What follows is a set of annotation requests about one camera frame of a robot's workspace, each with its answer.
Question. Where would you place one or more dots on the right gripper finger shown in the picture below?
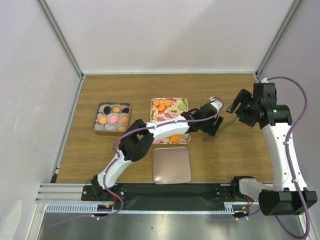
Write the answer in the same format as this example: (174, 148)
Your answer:
(244, 96)
(232, 107)

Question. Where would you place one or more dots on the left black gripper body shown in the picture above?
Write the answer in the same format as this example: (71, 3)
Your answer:
(207, 126)

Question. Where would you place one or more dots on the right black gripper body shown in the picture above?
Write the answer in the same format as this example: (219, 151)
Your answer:
(246, 112)

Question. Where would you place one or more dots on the metal serving tongs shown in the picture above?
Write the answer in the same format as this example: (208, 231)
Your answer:
(224, 124)

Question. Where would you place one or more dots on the metal tin lid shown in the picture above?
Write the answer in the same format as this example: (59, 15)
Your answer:
(171, 165)

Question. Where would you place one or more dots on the orange cookie small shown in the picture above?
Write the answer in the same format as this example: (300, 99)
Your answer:
(116, 110)

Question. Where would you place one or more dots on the pink cookie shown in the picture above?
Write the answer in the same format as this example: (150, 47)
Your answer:
(114, 119)

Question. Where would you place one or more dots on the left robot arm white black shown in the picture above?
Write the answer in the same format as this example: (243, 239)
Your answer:
(135, 143)

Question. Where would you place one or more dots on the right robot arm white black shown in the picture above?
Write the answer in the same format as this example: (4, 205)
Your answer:
(289, 194)

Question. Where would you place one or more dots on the green cookie upper right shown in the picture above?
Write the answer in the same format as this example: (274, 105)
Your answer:
(182, 106)

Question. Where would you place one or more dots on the orange fish cookie bottom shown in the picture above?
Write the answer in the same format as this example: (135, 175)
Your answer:
(175, 138)

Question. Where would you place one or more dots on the brown cookie lower middle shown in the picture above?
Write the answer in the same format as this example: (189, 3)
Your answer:
(161, 107)

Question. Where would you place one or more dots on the floral rectangular tray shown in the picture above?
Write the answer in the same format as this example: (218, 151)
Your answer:
(169, 113)

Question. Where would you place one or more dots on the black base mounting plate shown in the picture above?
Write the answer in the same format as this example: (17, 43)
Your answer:
(178, 197)

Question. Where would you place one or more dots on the metal cookie tin box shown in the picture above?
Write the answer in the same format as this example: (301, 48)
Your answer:
(110, 129)

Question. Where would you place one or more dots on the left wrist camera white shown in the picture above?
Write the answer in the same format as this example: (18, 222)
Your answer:
(216, 102)

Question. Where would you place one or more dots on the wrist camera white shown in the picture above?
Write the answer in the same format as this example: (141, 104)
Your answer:
(264, 80)
(216, 102)

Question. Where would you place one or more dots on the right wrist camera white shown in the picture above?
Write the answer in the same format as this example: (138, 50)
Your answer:
(264, 80)

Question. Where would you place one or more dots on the grey cable duct right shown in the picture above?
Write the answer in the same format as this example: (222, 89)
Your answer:
(237, 207)

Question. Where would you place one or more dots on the grey cable duct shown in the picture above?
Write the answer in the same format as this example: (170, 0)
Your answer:
(81, 208)
(237, 207)

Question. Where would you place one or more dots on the aluminium frame post right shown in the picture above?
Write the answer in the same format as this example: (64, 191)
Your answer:
(279, 33)

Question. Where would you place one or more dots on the aluminium frame post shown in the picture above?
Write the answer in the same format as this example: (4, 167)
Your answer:
(49, 16)
(279, 33)

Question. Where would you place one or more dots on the grey cable duct left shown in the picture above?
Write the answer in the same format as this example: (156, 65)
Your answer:
(81, 208)

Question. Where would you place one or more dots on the aluminium frame post left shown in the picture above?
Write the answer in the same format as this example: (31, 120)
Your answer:
(49, 16)

